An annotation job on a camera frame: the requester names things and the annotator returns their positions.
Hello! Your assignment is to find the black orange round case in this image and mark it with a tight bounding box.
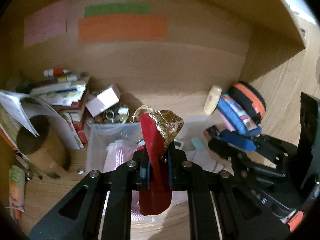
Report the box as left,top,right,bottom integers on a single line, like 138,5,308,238
228,81,267,124

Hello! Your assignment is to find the brown mug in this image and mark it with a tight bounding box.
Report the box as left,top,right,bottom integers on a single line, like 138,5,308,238
16,115,71,179

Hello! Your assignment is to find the small white box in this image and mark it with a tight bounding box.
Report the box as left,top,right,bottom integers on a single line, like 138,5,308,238
86,84,121,117

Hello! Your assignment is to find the blue pencil pouch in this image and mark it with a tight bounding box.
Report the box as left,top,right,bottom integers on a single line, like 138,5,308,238
217,94,262,137

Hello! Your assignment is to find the cream lotion bottle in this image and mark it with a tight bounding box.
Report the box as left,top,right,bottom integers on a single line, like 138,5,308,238
203,85,222,115

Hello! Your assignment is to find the white sock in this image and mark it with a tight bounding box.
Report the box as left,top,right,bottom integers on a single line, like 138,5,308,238
185,150,234,175

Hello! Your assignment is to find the white orange glue stick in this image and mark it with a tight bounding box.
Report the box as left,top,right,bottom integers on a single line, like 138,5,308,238
43,68,70,77

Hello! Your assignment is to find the green sticky note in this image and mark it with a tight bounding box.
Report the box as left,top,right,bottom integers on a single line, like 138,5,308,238
84,2,151,18

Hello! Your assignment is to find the stack of books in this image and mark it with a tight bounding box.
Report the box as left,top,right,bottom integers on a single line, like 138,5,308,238
28,76,89,150

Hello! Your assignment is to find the orange green tube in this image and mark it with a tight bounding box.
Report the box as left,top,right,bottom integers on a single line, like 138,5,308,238
9,165,25,223

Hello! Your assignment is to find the red gold pouch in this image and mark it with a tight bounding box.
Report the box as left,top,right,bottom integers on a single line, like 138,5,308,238
139,110,184,216

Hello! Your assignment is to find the orange sticky note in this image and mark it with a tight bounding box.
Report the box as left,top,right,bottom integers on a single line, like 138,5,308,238
78,14,169,44

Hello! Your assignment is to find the light blue eraser bar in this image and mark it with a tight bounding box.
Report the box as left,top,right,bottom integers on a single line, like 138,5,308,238
191,138,206,152

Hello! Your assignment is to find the pink rope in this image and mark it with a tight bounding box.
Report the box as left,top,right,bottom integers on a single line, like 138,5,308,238
102,139,151,222

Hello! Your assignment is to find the clear plastic storage bin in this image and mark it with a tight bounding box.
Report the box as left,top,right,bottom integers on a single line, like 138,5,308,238
86,115,231,173

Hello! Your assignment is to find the open white paper booklet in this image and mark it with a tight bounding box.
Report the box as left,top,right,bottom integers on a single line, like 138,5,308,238
1,90,80,150

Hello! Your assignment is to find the pink sticky note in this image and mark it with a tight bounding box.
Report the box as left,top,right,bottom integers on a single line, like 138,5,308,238
23,2,67,47

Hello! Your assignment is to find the bowl of trinkets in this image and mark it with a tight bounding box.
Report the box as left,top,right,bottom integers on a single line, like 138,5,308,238
86,92,130,124

